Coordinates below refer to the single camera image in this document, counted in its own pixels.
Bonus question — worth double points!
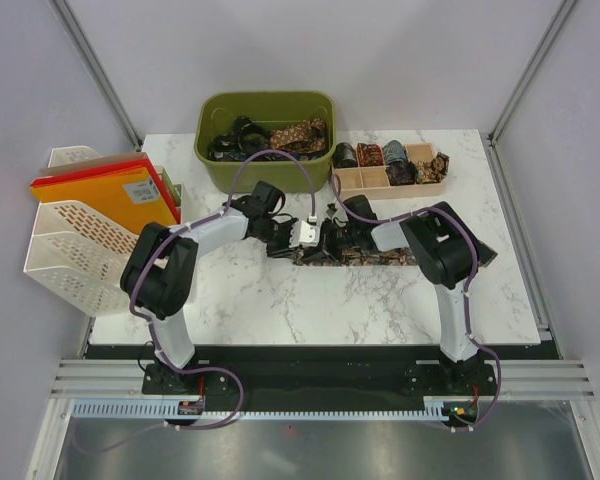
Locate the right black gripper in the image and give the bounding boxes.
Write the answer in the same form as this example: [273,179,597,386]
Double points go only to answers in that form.
[301,218,359,264]

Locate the brown cat pattern tie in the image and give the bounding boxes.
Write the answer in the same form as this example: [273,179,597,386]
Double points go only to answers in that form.
[292,239,497,269]

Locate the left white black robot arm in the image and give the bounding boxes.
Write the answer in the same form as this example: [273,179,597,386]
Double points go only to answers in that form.
[120,181,296,393]

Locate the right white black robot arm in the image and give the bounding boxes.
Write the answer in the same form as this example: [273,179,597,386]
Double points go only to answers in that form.
[296,195,495,394]

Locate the black ties in bin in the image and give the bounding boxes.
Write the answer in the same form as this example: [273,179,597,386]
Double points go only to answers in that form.
[207,116,272,162]

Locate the wooden compartment tray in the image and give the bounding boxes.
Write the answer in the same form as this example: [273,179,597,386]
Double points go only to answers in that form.
[332,142,446,200]

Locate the black rolled tie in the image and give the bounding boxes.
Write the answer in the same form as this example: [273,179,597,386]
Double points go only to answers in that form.
[332,142,358,169]

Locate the red patterned rolled tie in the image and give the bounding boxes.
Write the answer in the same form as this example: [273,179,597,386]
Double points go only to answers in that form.
[356,143,384,168]

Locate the dark patterned rolled tie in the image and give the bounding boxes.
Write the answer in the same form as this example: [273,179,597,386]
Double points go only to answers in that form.
[385,161,417,186]

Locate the brown patterned tie in bin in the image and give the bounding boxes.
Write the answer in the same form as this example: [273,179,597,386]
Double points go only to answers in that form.
[270,118,327,154]

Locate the grey blue rolled tie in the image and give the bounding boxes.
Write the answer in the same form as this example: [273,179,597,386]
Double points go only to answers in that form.
[382,140,408,165]

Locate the brown patterned loose tie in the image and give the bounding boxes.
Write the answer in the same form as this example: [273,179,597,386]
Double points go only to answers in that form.
[415,152,450,185]

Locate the olive green plastic bin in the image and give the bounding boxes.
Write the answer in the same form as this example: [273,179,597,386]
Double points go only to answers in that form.
[194,91,336,193]

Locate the orange folder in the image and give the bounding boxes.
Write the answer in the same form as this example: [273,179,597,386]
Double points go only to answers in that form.
[30,166,180,234]

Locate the red folder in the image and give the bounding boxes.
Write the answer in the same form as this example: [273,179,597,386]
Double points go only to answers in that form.
[36,154,176,207]

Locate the white plastic file rack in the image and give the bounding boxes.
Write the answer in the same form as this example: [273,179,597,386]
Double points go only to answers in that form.
[24,146,190,317]

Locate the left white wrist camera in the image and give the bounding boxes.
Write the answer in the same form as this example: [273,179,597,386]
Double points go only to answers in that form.
[290,215,320,247]

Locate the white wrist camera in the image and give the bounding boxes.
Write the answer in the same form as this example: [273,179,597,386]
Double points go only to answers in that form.
[290,215,320,247]
[326,203,338,222]

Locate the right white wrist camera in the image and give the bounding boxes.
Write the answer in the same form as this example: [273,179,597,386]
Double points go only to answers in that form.
[326,203,338,222]

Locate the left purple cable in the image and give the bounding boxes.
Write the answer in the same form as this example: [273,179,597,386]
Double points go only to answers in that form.
[72,149,317,454]

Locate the purple cable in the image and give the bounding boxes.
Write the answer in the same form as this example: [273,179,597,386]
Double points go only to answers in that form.
[329,174,504,434]
[72,149,317,454]

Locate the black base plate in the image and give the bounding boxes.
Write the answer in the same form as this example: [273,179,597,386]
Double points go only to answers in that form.
[142,346,497,410]

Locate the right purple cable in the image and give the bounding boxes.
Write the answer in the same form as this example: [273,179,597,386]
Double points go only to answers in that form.
[329,174,504,434]

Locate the white slotted cable duct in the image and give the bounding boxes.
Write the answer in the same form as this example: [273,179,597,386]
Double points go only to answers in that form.
[71,398,477,421]

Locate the aluminium rail frame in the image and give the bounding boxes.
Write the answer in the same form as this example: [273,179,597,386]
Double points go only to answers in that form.
[51,359,594,401]

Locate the left aluminium corner post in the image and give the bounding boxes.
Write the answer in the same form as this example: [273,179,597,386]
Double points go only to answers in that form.
[49,0,143,151]

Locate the aluminium corner post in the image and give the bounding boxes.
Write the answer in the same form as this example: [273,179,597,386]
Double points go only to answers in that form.
[486,0,579,148]
[49,0,143,151]

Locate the right aluminium corner post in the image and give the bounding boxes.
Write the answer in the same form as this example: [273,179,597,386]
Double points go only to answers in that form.
[486,0,579,148]

